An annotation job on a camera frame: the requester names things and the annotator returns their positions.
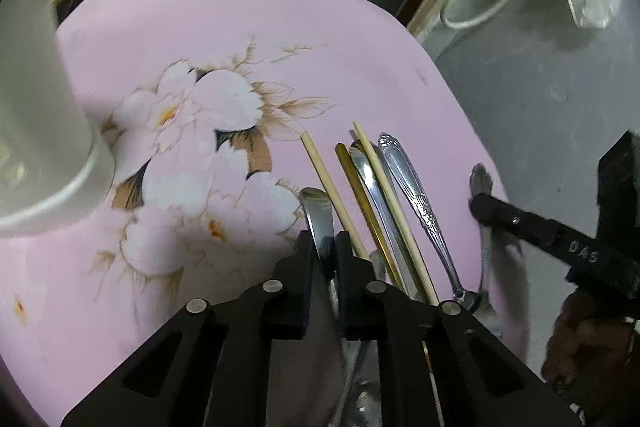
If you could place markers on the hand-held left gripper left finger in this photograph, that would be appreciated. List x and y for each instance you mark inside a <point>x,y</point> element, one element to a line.
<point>306,257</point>

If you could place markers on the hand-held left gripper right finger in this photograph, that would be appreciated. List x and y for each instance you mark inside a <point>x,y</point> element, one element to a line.
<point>344,257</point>

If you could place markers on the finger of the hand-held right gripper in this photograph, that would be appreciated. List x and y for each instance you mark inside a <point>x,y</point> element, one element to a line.
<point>520,224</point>

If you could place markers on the plain silver spoon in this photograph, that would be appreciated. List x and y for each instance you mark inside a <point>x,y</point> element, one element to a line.
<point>315,212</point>

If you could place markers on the gold spoon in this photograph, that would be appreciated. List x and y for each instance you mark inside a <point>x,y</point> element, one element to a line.
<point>355,187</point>

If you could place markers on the ornate silver spoon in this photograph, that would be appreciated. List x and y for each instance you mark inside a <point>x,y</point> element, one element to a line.
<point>415,197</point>

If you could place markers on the white plastic utensil holder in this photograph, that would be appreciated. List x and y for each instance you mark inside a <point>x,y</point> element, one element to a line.
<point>35,107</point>

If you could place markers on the person's right hand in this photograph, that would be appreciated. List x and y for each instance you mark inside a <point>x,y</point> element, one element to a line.
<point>585,337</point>

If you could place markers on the wooden chopstick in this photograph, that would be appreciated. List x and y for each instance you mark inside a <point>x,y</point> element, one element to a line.
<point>325,187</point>
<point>380,177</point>

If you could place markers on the smooth silver utensil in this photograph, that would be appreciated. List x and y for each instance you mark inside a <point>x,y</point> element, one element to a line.
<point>367,179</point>

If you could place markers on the pink floral tablecloth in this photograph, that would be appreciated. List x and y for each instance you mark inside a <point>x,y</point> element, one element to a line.
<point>200,57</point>

